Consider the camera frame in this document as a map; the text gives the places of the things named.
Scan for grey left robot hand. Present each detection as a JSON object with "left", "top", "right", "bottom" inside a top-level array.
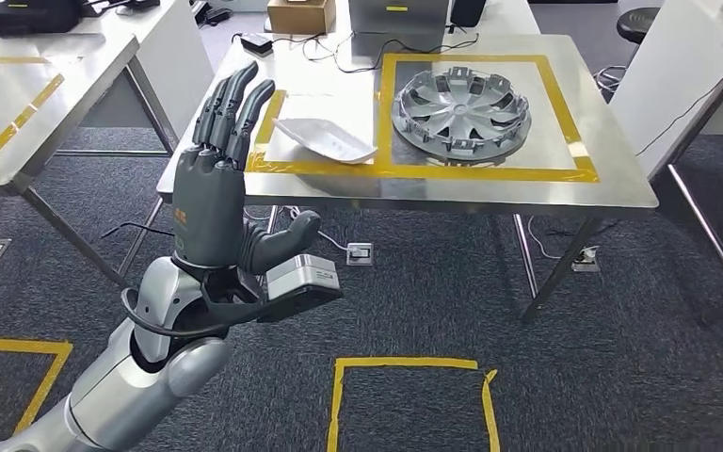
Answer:
[{"left": 170, "top": 60, "right": 324, "bottom": 276}]

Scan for white curved plastic part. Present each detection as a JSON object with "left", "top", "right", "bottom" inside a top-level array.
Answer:
[{"left": 271, "top": 116, "right": 380, "bottom": 166}]

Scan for steel workbench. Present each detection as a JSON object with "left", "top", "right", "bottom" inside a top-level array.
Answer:
[
  {"left": 0, "top": 29, "right": 180, "bottom": 289},
  {"left": 666, "top": 29, "right": 723, "bottom": 327},
  {"left": 155, "top": 29, "right": 661, "bottom": 326}
]

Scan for small yellow tape square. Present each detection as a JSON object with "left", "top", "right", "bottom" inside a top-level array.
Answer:
[{"left": 244, "top": 88, "right": 395, "bottom": 177}]

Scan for white desk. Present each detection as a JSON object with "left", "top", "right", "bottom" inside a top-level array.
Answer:
[
  {"left": 77, "top": 0, "right": 217, "bottom": 143},
  {"left": 608, "top": 0, "right": 723, "bottom": 184},
  {"left": 199, "top": 0, "right": 541, "bottom": 40}
]

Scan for black power adapter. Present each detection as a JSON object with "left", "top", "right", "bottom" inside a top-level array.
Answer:
[{"left": 238, "top": 31, "right": 275, "bottom": 58}]

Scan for black chargers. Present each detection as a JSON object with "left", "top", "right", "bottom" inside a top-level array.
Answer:
[{"left": 193, "top": 0, "right": 233, "bottom": 27}]

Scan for cardboard box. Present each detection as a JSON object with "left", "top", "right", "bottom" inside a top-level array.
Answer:
[{"left": 265, "top": 0, "right": 338, "bottom": 36}]

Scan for yellow tape marking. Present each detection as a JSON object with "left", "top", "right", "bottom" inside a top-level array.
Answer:
[{"left": 0, "top": 55, "right": 67, "bottom": 168}]

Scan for black remote controller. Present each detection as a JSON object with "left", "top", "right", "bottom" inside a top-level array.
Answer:
[{"left": 79, "top": 0, "right": 163, "bottom": 18}]

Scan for silver laptop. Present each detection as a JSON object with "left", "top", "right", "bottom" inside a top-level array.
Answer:
[{"left": 346, "top": 0, "right": 452, "bottom": 37}]

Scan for grey wheel cover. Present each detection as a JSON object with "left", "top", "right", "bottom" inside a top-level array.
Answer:
[{"left": 391, "top": 65, "right": 534, "bottom": 166}]

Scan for large yellow tape square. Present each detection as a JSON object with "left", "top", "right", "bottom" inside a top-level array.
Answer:
[{"left": 373, "top": 52, "right": 602, "bottom": 185}]

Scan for black round stool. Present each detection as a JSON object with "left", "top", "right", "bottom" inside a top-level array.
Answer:
[{"left": 592, "top": 7, "right": 662, "bottom": 96}]

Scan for thin black wrist wire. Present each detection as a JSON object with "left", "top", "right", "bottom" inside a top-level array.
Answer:
[{"left": 98, "top": 219, "right": 176, "bottom": 241}]

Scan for white floor cable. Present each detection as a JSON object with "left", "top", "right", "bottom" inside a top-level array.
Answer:
[
  {"left": 525, "top": 214, "right": 582, "bottom": 262},
  {"left": 285, "top": 204, "right": 351, "bottom": 253}
]

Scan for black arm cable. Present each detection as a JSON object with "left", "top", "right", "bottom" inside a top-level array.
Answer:
[{"left": 120, "top": 285, "right": 233, "bottom": 340}]

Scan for black power cable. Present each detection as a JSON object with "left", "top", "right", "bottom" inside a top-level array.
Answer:
[{"left": 231, "top": 29, "right": 482, "bottom": 75}]

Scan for thin black cable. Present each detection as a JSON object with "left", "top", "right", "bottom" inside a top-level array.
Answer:
[{"left": 635, "top": 51, "right": 723, "bottom": 158}]

